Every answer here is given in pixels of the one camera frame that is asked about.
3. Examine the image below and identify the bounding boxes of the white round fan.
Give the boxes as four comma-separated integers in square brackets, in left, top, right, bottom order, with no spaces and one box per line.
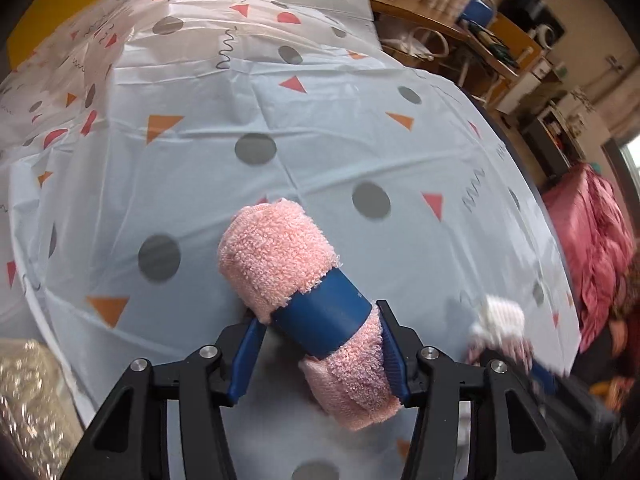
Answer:
[529,21,567,47]

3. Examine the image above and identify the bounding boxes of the printed bed sheet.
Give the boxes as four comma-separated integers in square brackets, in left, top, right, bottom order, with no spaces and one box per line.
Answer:
[0,0,583,480]

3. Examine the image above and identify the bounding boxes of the white handle bag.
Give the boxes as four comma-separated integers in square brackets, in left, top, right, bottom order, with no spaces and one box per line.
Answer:
[394,24,452,62]

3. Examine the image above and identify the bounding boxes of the white cabinet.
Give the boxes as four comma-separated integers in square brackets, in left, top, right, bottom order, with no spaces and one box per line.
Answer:
[494,56,557,117]

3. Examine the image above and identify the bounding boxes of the pink towel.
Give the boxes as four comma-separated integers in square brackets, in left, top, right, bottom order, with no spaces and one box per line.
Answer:
[216,198,404,432]

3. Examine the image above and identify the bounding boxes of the black television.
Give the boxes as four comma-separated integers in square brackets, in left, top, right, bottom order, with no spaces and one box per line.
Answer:
[499,0,542,22]

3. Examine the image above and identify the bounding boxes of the blue chair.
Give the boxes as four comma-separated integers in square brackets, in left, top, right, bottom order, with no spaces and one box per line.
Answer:
[461,0,497,24]

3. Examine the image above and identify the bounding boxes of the wooden desk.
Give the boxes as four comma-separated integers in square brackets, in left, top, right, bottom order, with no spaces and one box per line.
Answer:
[369,0,522,82]

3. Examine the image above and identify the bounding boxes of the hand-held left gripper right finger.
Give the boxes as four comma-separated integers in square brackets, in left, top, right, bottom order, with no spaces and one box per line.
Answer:
[376,300,576,480]

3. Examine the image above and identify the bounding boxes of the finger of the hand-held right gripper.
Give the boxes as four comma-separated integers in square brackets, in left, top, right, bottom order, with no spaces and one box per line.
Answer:
[477,347,559,397]

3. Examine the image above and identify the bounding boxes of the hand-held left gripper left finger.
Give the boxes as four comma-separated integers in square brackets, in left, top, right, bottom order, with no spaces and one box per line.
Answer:
[60,317,268,480]

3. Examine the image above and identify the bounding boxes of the knit plush doll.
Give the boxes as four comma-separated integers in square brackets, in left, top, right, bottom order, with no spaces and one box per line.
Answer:
[466,294,535,367]

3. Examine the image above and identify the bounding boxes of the grey yellow blue headboard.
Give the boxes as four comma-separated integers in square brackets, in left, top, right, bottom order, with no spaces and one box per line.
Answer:
[7,0,211,74]

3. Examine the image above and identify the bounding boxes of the ornate gold tissue box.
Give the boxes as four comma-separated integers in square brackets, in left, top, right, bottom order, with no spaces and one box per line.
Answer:
[0,339,87,480]

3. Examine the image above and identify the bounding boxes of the pink quilt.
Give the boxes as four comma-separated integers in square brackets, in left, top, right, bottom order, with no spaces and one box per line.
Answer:
[541,161,637,357]

